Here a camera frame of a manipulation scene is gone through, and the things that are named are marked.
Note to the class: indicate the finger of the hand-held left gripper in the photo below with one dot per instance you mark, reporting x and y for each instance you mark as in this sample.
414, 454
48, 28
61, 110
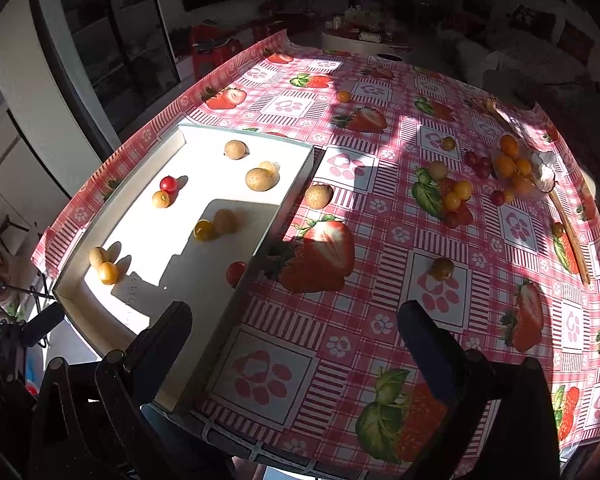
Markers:
42, 322

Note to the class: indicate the tan small potato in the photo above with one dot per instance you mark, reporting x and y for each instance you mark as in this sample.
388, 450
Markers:
259, 179

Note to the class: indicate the small yellow cherry tomato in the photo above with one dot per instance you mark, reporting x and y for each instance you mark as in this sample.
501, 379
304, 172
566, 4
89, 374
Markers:
448, 143

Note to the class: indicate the small potato on tablecloth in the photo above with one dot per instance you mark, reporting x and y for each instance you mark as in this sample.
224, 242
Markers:
318, 196

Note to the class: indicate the light sofa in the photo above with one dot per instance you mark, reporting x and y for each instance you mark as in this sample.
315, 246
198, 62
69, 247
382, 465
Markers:
530, 55

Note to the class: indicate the wooden spoon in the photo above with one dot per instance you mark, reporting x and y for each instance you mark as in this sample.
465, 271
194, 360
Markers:
570, 240

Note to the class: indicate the red cherry tomato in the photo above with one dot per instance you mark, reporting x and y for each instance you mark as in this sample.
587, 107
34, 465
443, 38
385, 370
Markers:
235, 272
497, 196
451, 219
168, 183

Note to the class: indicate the dark olive round fruit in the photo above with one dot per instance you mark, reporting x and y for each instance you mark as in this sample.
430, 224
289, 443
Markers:
557, 230

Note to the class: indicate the round white table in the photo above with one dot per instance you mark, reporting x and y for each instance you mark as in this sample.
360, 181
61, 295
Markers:
365, 42

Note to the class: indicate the red grape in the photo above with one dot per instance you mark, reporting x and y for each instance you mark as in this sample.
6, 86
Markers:
483, 169
471, 158

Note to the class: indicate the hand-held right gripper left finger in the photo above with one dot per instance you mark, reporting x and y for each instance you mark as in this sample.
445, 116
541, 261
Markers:
172, 330

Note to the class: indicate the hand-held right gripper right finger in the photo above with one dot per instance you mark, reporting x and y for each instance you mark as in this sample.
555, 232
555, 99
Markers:
430, 355

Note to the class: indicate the glass sliding door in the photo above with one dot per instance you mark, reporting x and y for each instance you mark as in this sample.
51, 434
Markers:
120, 35

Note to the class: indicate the clear glass bowl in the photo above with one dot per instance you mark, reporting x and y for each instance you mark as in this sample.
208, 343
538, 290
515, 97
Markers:
545, 172

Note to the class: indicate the white shallow tray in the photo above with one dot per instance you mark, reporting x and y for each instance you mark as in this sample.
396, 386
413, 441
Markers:
205, 165

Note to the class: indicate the red plastic stool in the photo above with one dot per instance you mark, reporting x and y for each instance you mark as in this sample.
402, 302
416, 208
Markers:
215, 47

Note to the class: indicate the pink strawberry print tablecloth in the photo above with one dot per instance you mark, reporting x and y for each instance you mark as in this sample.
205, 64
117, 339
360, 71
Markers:
380, 270

